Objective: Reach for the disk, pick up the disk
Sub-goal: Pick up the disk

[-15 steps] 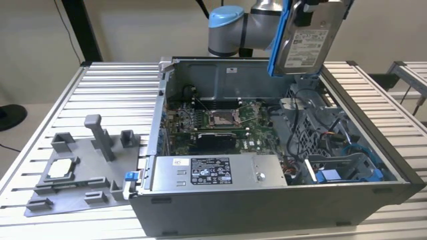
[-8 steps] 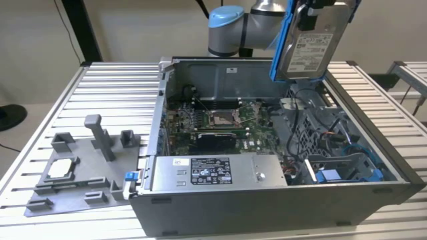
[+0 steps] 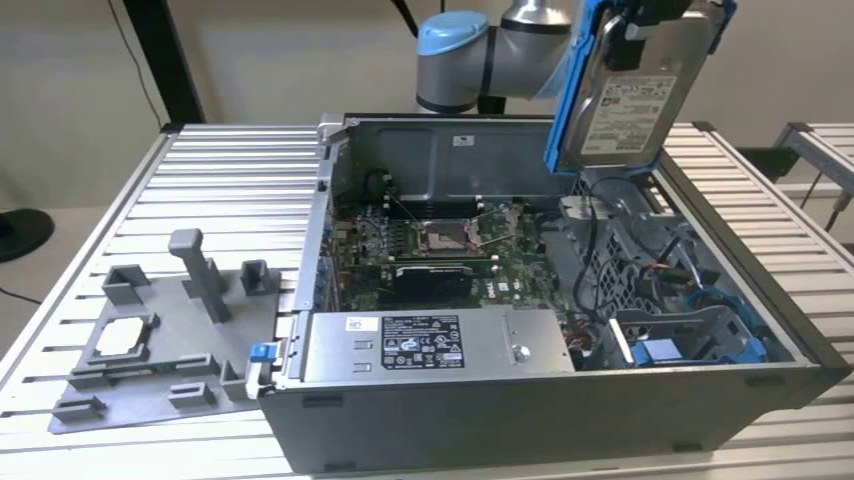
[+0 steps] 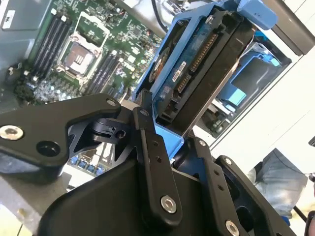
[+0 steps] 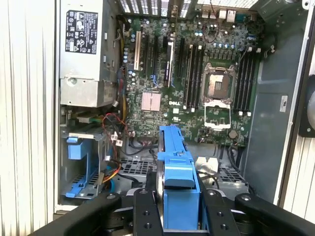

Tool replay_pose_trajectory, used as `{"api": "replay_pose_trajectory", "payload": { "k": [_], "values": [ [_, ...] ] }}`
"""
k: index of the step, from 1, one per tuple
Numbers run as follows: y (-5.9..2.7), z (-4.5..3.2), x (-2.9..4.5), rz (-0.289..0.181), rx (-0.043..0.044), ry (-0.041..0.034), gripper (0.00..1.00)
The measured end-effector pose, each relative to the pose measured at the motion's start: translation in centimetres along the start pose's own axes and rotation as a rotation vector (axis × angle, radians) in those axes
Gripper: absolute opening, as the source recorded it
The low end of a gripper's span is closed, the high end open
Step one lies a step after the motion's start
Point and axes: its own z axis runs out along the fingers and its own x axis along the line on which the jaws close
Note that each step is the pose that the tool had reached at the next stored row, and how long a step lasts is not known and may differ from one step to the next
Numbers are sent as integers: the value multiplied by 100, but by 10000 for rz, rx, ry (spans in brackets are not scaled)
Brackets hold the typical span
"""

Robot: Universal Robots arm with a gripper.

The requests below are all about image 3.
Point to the black open PC case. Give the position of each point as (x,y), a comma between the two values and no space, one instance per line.
(507,425)

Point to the silver CPU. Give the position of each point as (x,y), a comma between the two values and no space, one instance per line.
(120,336)

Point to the black box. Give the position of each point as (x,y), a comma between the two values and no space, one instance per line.
(767,164)

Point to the hard disk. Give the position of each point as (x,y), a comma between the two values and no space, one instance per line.
(667,75)

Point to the thin metal locking lever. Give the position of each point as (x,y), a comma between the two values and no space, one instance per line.
(406,209)

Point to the grey disk bay cage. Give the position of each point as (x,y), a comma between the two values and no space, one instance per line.
(614,250)

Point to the black round floor base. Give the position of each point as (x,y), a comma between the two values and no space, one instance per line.
(23,232)

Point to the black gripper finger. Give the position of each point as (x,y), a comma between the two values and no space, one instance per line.
(623,55)

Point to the black upright post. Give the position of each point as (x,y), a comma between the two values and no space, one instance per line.
(170,60)

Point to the metal slat side table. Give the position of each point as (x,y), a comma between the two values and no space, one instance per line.
(824,145)

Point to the blue disk carrier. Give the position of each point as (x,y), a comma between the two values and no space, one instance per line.
(657,352)

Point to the green motherboard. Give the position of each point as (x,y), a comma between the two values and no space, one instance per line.
(521,272)

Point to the grey parts rack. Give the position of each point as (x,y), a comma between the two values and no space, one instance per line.
(194,345)

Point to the dark hanging tool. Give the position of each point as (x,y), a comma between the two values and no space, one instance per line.
(836,212)

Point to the CPU socket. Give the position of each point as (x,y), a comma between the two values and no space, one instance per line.
(443,235)

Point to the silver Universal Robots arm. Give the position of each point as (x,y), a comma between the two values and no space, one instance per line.
(461,65)

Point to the black RAM slots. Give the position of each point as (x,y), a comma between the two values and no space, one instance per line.
(434,206)

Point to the white case sticker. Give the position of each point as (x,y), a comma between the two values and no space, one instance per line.
(463,140)

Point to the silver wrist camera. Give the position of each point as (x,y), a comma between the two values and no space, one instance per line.
(639,31)

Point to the black graphics card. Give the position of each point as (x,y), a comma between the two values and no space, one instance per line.
(430,285)

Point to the silver power supply unit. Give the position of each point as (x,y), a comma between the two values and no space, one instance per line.
(334,350)

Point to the blue case latch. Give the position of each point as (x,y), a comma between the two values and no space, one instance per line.
(262,352)

